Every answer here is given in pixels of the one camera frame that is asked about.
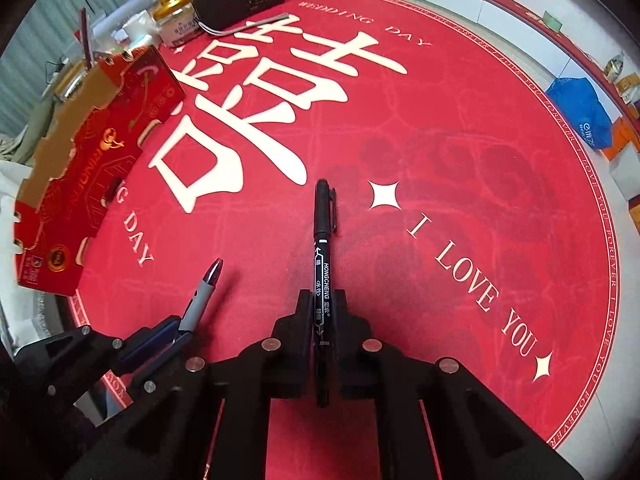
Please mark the gold gift box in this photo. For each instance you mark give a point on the gold gift box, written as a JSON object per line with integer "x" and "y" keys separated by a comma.
{"x": 629, "y": 85}

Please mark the small green box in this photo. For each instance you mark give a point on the small green box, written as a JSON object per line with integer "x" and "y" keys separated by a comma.
{"x": 552, "y": 20}

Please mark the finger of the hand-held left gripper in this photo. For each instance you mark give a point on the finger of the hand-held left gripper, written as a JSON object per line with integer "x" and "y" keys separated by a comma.
{"x": 155, "y": 332}
{"x": 150, "y": 360}

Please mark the grey pen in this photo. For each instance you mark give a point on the grey pen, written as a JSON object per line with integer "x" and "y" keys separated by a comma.
{"x": 202, "y": 290}

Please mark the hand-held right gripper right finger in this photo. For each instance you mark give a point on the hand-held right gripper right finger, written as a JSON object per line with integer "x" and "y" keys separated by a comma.
{"x": 342, "y": 340}

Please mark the printed decor bag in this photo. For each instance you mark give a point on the printed decor bag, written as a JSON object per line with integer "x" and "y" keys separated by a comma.
{"x": 614, "y": 66}

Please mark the blue plastic bag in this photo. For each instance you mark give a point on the blue plastic bag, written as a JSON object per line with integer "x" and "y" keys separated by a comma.
{"x": 580, "y": 110}

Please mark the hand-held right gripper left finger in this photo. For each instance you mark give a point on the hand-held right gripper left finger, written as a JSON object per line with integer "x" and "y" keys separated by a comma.
{"x": 306, "y": 340}

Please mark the white fringed cloth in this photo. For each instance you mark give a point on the white fringed cloth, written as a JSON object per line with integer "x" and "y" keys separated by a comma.
{"x": 35, "y": 315}

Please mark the orange box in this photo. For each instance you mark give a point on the orange box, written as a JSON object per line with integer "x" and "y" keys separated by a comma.
{"x": 622, "y": 142}

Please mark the white paper bag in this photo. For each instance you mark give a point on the white paper bag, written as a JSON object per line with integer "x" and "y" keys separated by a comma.
{"x": 627, "y": 175}

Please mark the gold lid glass jar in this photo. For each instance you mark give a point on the gold lid glass jar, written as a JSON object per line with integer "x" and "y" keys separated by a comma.
{"x": 175, "y": 25}

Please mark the red round printed mat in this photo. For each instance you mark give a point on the red round printed mat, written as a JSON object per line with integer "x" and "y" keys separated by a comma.
{"x": 450, "y": 160}

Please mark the red cardboard box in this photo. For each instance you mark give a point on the red cardboard box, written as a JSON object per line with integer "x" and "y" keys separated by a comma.
{"x": 100, "y": 160}

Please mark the black marker pen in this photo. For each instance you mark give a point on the black marker pen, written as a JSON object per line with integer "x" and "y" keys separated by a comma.
{"x": 324, "y": 220}

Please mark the red smartphone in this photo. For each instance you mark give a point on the red smartphone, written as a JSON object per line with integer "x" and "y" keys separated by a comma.
{"x": 87, "y": 40}

